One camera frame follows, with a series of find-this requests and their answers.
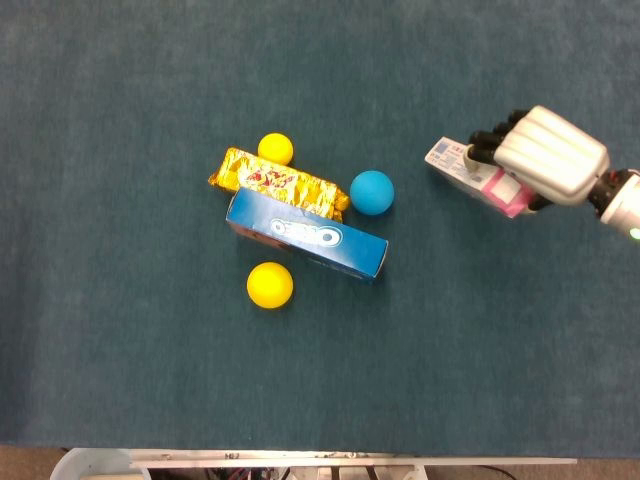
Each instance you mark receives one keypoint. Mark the white round bucket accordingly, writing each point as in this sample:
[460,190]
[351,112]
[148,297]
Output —
[90,462]

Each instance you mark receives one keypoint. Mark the white pink toothpaste box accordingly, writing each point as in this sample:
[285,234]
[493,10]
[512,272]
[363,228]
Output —
[450,162]

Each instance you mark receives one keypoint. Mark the blue foam ball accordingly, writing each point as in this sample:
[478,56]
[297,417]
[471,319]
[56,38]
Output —
[372,193]

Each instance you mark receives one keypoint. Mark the silver metal rail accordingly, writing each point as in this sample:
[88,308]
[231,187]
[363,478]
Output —
[350,459]

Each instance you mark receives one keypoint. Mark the blue Oreo cookie box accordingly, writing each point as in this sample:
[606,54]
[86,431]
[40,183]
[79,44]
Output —
[310,235]

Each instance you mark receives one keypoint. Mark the teal carpet table cover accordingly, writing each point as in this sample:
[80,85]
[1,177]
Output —
[150,325]

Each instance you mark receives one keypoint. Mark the gold foil biscuit packet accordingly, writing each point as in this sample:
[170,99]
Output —
[270,177]

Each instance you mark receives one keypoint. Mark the small yellow foam ball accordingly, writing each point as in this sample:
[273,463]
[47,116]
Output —
[276,148]

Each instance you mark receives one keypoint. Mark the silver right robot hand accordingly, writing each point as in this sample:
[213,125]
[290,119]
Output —
[555,155]

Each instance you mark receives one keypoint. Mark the large yellow foam ball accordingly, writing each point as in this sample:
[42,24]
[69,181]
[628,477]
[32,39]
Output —
[270,285]

